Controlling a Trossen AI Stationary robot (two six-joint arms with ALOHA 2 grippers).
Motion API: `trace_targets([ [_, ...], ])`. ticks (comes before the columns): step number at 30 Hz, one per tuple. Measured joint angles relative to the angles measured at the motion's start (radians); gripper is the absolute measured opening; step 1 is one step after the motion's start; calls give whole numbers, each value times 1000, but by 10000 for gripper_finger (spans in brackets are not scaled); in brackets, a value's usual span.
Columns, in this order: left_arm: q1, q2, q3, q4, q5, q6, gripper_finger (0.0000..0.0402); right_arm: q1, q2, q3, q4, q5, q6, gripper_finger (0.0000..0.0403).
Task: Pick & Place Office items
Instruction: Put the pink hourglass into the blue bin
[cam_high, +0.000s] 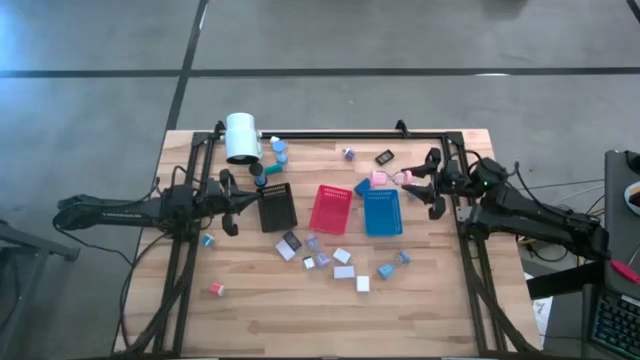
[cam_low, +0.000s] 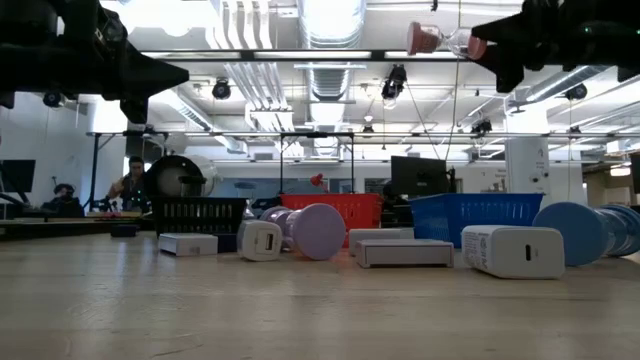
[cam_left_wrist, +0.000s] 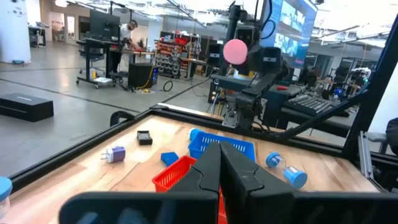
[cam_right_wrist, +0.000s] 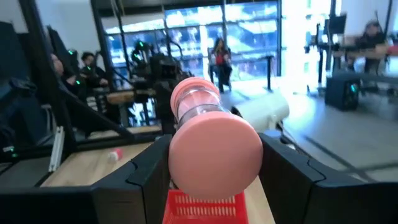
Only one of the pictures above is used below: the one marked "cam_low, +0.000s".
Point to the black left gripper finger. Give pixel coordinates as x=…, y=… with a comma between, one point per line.
x=150, y=86
x=150, y=66

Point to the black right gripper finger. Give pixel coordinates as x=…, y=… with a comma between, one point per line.
x=500, y=57
x=505, y=32

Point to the pink capped hourglass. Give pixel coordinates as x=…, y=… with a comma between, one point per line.
x=422, y=39

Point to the black capped hourglass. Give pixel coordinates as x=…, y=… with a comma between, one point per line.
x=192, y=186

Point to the small blue capped hourglass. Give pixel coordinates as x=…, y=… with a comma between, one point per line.
x=245, y=186

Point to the small black rectangular box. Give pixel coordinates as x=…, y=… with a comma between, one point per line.
x=124, y=231
x=227, y=243

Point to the white box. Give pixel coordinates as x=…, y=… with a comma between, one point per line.
x=405, y=254
x=380, y=233
x=187, y=245

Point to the large blue capped hourglass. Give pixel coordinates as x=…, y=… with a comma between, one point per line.
x=570, y=232

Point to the large white wall charger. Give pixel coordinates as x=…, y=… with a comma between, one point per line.
x=500, y=252

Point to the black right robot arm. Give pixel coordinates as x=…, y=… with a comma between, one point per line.
x=622, y=35

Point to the black ceiling spotlight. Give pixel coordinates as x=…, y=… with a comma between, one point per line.
x=221, y=90
x=52, y=99
x=481, y=127
x=395, y=80
x=577, y=92

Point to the person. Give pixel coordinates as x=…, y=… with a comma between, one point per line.
x=134, y=190
x=64, y=205

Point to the black computer monitor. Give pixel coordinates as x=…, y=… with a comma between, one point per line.
x=417, y=175
x=17, y=175

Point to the black plastic basket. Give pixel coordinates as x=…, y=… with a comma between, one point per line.
x=200, y=215

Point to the blue plastic basket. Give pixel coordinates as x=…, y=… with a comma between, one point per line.
x=450, y=215

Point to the small white cube charger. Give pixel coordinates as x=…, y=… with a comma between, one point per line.
x=255, y=240

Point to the small red background object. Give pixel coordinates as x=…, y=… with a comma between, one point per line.
x=317, y=180

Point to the red plastic basket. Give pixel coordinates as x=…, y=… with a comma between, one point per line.
x=360, y=210

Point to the purple capped hourglass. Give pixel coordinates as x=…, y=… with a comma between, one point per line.
x=317, y=231

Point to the black overhead frame beam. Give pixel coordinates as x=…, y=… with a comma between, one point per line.
x=378, y=55

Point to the silver ventilation duct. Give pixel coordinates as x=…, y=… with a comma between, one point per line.
x=332, y=25

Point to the black background rig frame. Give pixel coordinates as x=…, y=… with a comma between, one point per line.
x=317, y=134

